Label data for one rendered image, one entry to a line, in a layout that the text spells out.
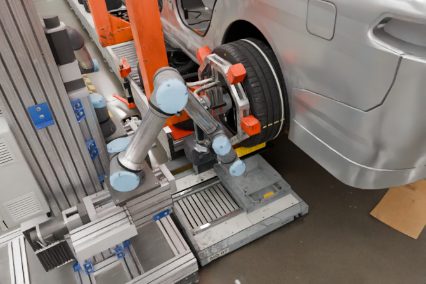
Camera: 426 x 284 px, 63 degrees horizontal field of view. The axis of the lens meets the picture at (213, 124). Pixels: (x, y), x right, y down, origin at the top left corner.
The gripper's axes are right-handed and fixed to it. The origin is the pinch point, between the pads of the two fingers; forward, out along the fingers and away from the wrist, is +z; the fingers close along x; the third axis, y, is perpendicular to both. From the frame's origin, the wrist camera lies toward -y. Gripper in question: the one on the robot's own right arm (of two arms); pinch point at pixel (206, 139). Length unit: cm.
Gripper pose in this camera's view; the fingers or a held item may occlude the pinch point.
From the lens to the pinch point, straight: 184.2
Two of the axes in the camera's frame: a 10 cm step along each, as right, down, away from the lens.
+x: -7.8, 6.0, -1.7
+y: -4.1, -7.0, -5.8
